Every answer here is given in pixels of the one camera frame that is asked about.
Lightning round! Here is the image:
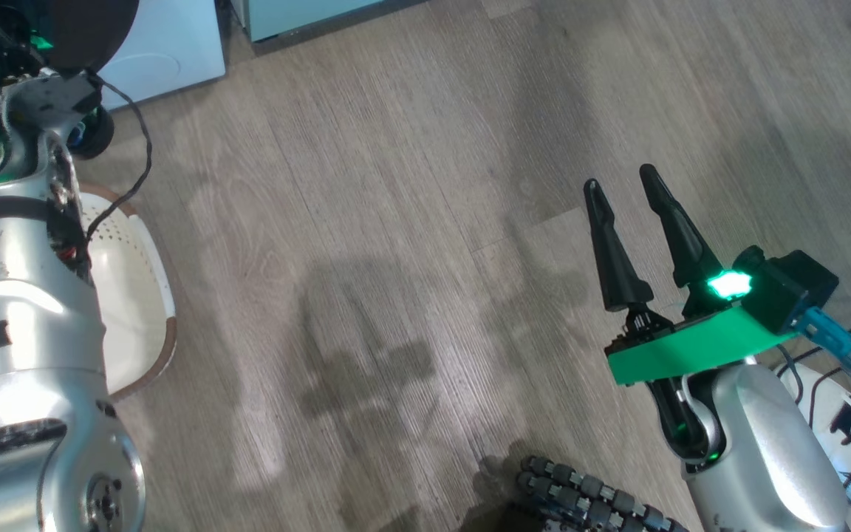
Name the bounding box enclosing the dark round washing machine door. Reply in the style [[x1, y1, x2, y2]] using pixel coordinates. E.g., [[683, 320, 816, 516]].
[[0, 0, 140, 72]]

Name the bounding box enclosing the light blue cabinet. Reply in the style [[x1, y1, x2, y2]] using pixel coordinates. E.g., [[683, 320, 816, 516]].
[[236, 0, 428, 54]]

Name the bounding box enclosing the blue cable connector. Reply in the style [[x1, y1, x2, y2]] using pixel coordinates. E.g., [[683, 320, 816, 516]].
[[797, 306, 851, 375]]

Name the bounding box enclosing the white washing machine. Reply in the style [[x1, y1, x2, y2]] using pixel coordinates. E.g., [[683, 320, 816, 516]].
[[95, 0, 228, 112]]

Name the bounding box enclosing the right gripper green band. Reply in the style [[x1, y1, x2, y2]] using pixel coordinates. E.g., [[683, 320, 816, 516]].
[[583, 163, 801, 387]]

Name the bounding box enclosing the white perforated laundry basket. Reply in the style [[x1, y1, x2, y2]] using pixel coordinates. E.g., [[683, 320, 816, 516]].
[[73, 183, 178, 401]]

